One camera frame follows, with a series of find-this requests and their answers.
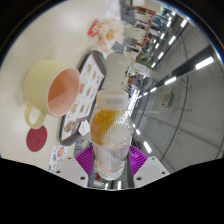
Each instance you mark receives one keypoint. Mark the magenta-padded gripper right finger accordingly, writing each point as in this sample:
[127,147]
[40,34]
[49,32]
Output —
[138,160]

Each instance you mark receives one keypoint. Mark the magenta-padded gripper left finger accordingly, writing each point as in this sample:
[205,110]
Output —
[83,160]

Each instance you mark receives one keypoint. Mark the clear plastic drink bottle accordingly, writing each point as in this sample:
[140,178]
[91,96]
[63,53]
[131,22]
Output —
[111,133]

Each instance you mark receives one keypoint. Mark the white napkin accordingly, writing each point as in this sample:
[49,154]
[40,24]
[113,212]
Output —
[84,128]

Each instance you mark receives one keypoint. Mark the flat round red coaster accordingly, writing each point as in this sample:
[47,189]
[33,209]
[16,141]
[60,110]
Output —
[36,139]

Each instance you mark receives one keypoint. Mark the ceiling air conditioner unit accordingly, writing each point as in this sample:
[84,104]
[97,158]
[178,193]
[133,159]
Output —
[167,99]

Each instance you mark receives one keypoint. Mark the dark tray with printed liner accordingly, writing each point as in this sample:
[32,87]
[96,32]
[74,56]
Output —
[88,90]

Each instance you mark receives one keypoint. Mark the yellow cup with pink inside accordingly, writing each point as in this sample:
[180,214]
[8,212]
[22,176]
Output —
[40,83]

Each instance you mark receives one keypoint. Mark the beige plastic chair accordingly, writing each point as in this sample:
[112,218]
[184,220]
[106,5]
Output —
[116,68]

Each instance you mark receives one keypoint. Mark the ceiling strip lights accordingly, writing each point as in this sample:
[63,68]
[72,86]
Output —
[204,62]

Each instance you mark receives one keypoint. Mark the clear snack bag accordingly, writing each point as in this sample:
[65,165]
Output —
[106,33]

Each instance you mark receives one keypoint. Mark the red sauce packet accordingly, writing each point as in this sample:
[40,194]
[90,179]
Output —
[93,29]

